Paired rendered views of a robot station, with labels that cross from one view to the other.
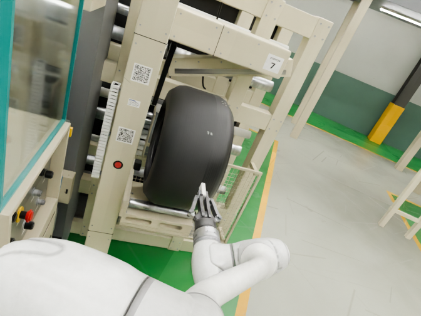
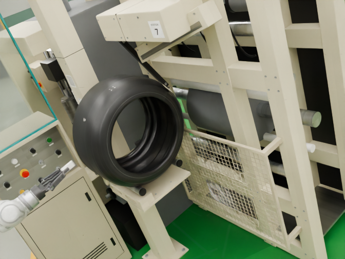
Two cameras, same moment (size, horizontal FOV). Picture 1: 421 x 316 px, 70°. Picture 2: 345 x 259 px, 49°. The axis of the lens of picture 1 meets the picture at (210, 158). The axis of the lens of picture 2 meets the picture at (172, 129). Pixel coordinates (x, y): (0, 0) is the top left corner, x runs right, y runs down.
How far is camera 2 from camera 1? 215 cm
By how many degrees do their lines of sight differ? 68
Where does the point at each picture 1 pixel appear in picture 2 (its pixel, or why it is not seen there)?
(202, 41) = (115, 33)
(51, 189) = (76, 161)
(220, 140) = (88, 124)
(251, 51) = (138, 26)
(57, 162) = (68, 144)
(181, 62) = (140, 49)
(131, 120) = not seen: hidden behind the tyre
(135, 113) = not seen: hidden behind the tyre
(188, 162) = (78, 144)
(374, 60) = not seen: outside the picture
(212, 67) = (155, 45)
